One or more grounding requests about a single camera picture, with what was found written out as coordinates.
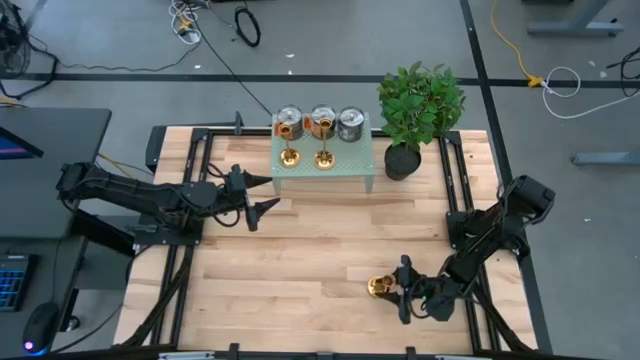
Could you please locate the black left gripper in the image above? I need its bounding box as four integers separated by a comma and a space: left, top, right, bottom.
222, 164, 281, 233

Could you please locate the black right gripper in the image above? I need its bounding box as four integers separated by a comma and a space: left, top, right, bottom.
381, 255, 426, 325

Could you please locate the gold brass candlestick holder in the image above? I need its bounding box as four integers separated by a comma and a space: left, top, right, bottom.
277, 122, 302, 170
313, 117, 336, 171
367, 272, 397, 300

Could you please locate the silver can with orange label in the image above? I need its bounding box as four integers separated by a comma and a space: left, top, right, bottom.
277, 103, 305, 141
309, 103, 338, 140

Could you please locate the silver metal can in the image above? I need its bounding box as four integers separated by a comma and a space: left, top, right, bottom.
337, 105, 366, 144

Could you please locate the green perforated metal shelf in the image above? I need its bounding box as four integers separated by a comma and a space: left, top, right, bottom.
270, 112, 377, 195

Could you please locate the black plant pot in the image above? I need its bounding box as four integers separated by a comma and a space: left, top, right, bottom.
383, 142, 423, 182

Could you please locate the green leafy plant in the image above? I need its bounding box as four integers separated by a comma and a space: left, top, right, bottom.
376, 60, 467, 153

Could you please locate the black desk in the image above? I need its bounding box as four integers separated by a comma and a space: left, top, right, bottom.
0, 107, 113, 241

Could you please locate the dark grey desk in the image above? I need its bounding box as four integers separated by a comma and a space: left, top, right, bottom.
0, 234, 89, 360

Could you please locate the grey desk foot bar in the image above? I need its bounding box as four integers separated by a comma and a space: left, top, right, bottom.
571, 151, 640, 166

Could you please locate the computer screen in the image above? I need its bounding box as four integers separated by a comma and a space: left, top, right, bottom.
0, 125, 45, 161

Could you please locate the black computer mouse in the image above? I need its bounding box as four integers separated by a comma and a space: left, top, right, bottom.
22, 301, 60, 355

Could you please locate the backlit keyboard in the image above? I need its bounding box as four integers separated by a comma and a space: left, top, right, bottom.
0, 253, 32, 313

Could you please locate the black floor fan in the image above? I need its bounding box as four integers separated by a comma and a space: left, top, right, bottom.
0, 0, 32, 79

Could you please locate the grey desk leg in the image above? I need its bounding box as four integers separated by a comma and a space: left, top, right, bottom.
526, 0, 626, 39

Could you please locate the black aluminium table frame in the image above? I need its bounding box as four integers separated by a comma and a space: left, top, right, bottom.
112, 110, 554, 360

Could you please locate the long black floor cable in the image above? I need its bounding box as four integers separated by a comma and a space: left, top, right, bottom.
187, 9, 275, 119

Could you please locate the coiled black cable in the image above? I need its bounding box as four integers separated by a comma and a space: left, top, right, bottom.
233, 4, 263, 49

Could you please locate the white cable bundle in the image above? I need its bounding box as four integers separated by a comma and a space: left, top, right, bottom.
168, 0, 204, 46

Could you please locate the black fan cable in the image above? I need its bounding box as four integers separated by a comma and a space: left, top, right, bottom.
24, 29, 201, 74

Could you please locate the yellow extension cable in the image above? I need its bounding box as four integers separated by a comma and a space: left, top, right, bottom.
488, 0, 545, 89

